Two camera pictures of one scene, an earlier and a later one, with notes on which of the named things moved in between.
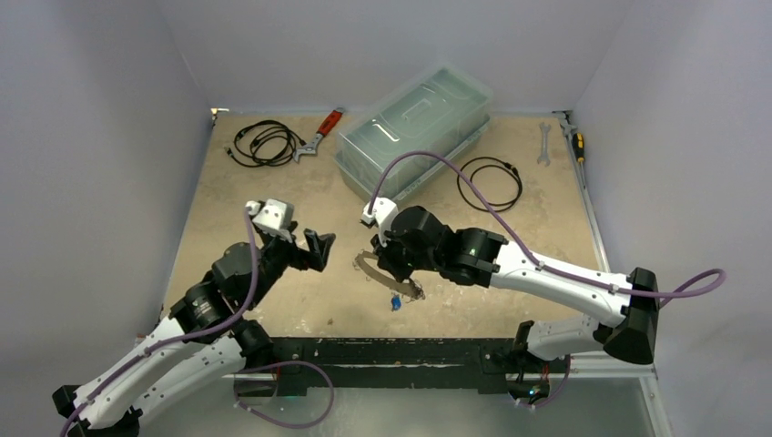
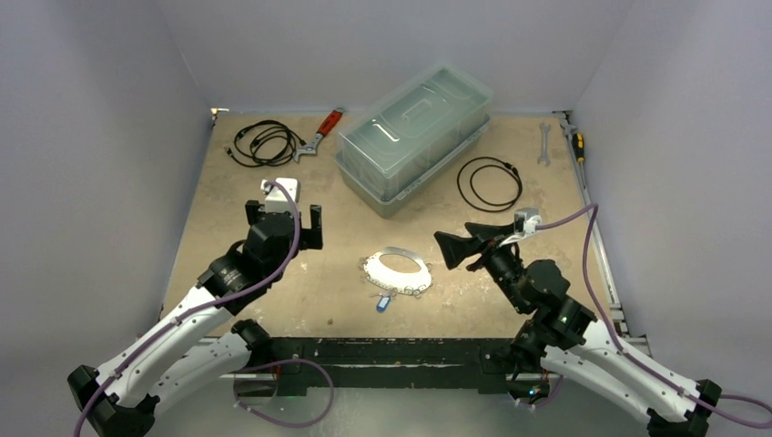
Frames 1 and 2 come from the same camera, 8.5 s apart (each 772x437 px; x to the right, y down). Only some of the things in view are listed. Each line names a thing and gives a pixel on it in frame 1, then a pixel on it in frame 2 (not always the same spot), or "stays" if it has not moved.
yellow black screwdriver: x=578 y=147 stays
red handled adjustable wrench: x=327 y=128 stays
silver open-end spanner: x=544 y=157 stays
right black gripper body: x=386 y=259 → x=482 y=246
